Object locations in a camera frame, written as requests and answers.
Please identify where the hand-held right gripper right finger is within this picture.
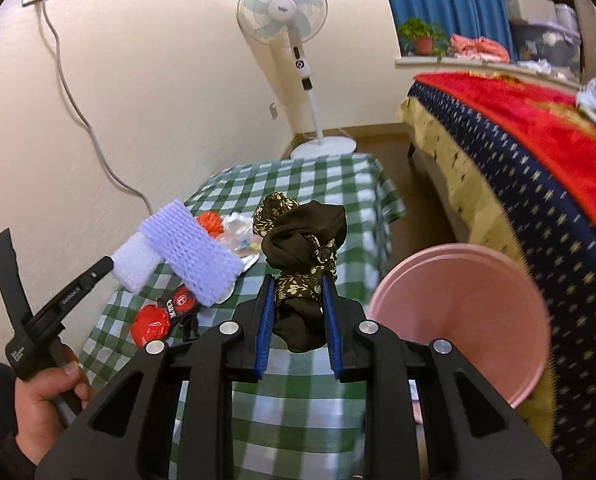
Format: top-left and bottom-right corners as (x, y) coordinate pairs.
(322, 276), (565, 480)

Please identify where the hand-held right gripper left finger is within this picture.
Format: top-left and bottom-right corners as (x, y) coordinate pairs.
(32, 275), (279, 480)

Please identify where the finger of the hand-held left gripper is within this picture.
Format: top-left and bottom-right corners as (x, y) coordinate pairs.
(52, 256), (115, 322)

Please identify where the white foam net sleeve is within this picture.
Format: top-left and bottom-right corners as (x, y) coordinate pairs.
(112, 234), (167, 294)

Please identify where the red plastic bag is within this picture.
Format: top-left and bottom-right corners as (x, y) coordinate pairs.
(130, 304), (173, 349)

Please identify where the dark floral cloth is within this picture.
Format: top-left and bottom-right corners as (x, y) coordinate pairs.
(252, 192), (347, 354)

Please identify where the purple foam net sleeve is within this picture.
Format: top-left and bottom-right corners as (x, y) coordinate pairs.
(138, 199), (245, 307)

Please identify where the pink plastic plate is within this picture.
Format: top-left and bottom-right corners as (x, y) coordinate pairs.
(367, 242), (553, 426)

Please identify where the person's left hand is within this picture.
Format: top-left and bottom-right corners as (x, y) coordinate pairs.
(15, 344), (93, 467)

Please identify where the clear plastic wrapper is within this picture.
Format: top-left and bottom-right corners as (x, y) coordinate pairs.
(213, 212), (262, 274)

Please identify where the red packet with black label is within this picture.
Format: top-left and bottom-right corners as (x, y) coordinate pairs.
(158, 287), (199, 322)

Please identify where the orange crumpled plastic bag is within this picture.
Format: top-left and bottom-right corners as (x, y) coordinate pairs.
(196, 211), (227, 237)

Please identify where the green checked tablecloth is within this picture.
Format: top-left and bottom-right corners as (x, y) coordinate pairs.
(78, 152), (409, 480)

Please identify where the yellow starred bed sheet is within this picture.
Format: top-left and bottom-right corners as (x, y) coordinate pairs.
(398, 97), (561, 457)

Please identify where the navy starred bed sheet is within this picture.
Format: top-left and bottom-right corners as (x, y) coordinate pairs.
(408, 80), (596, 461)

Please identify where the red blanket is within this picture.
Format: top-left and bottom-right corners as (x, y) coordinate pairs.
(414, 71), (596, 281)

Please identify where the white windowsill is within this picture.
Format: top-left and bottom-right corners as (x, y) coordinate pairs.
(395, 55), (585, 84)

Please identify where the potted green plant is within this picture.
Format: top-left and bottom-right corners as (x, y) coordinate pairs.
(397, 16), (452, 62)

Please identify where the white standing fan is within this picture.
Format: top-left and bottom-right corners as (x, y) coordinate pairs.
(236, 0), (357, 161)

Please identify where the pink folded cloth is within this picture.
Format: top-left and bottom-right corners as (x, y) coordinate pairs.
(449, 34), (511, 64)

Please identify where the clear storage bin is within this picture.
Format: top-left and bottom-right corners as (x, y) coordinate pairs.
(508, 17), (582, 69)

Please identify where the grey storage box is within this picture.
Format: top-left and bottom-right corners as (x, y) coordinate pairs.
(502, 0), (560, 24)

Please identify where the grey power cable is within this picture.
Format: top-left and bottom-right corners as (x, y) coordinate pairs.
(30, 0), (153, 217)

